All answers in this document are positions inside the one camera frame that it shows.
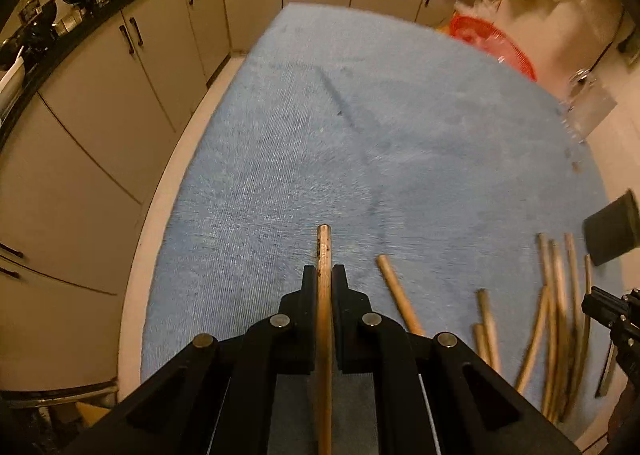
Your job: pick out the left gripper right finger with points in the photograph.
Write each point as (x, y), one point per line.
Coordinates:
(434, 395)

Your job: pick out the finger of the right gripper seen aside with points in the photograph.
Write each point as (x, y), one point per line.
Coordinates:
(620, 315)

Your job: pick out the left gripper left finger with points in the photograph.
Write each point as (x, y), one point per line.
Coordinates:
(215, 396)

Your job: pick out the wooden chopstick pair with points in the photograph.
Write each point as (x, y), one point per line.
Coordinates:
(562, 331)
(575, 324)

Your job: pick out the wooden chopstick diagonal low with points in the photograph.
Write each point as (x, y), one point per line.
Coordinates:
(529, 359)

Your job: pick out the wooden chopstick long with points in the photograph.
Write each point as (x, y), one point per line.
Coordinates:
(546, 265)

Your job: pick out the black utensil holder cup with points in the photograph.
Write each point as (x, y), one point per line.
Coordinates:
(614, 230)

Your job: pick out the lower kitchen cabinets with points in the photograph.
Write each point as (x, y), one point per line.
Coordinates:
(81, 156)

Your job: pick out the black flat phone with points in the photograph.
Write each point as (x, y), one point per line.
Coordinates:
(607, 373)

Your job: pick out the clear glass mug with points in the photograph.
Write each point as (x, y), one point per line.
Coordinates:
(586, 104)

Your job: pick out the blue towel table cloth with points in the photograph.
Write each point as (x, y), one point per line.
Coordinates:
(405, 142)

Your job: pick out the red plastic basket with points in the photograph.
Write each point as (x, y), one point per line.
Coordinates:
(486, 37)

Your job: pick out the white bowl on counter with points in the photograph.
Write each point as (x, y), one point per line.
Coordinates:
(11, 84)

